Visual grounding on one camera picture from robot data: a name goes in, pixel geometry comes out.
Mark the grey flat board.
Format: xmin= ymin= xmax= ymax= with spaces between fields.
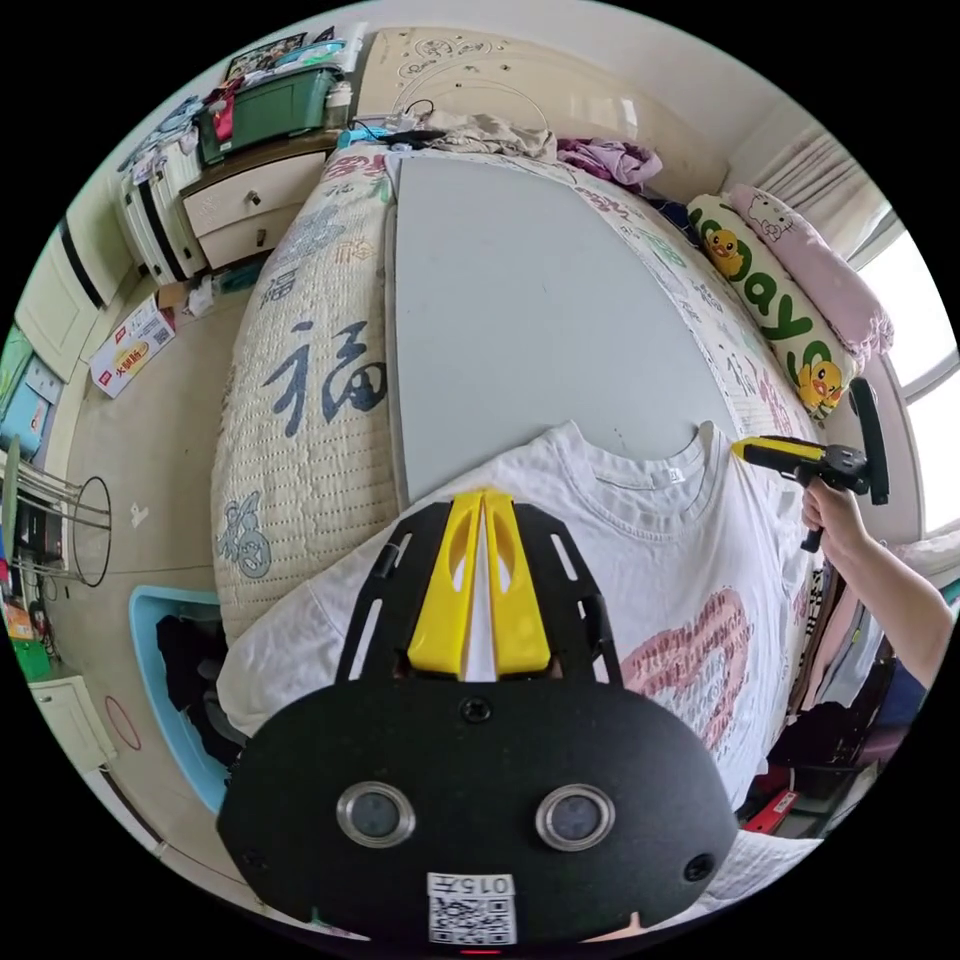
xmin=382 ymin=153 xmax=742 ymax=505

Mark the metal ring stand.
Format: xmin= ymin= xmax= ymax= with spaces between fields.
xmin=0 ymin=434 xmax=114 ymax=591

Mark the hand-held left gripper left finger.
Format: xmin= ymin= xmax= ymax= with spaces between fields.
xmin=407 ymin=489 xmax=487 ymax=680

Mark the white printed carton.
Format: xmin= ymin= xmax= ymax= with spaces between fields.
xmin=89 ymin=295 xmax=178 ymax=400

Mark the person's right forearm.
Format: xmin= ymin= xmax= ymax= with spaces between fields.
xmin=823 ymin=518 xmax=955 ymax=695

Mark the white pillow with duck print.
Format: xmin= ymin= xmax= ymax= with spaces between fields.
xmin=686 ymin=192 xmax=862 ymax=423

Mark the white curtain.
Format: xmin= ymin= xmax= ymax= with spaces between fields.
xmin=755 ymin=125 xmax=895 ymax=220

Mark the cream nightstand with drawers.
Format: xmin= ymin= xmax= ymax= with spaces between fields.
xmin=179 ymin=134 xmax=340 ymax=273

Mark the person's right hand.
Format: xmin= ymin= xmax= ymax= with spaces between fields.
xmin=800 ymin=483 xmax=865 ymax=560

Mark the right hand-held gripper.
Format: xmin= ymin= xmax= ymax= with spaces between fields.
xmin=730 ymin=437 xmax=874 ymax=494

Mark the purple pile of clothes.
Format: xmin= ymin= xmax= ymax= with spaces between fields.
xmin=557 ymin=136 xmax=666 ymax=194

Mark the window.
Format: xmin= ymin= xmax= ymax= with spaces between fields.
xmin=854 ymin=224 xmax=960 ymax=543

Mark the person's body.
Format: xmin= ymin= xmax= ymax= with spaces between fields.
xmin=884 ymin=658 xmax=933 ymax=730

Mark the beige crumpled garment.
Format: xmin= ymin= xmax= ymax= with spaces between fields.
xmin=425 ymin=110 xmax=558 ymax=160

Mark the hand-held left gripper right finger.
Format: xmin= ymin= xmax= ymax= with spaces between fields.
xmin=485 ymin=490 xmax=553 ymax=679

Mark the green storage box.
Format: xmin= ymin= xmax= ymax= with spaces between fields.
xmin=196 ymin=65 xmax=340 ymax=166

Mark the white shirt with pink print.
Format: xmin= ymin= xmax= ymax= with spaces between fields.
xmin=217 ymin=419 xmax=826 ymax=813

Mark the pink pillow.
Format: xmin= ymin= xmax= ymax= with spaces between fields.
xmin=729 ymin=182 xmax=895 ymax=370

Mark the white cupboard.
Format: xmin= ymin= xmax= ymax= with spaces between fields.
xmin=13 ymin=217 xmax=108 ymax=385

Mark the bed with printed quilt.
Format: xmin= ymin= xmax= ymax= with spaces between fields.
xmin=209 ymin=28 xmax=853 ymax=901

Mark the light blue basket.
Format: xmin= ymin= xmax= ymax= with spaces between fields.
xmin=128 ymin=585 xmax=250 ymax=817

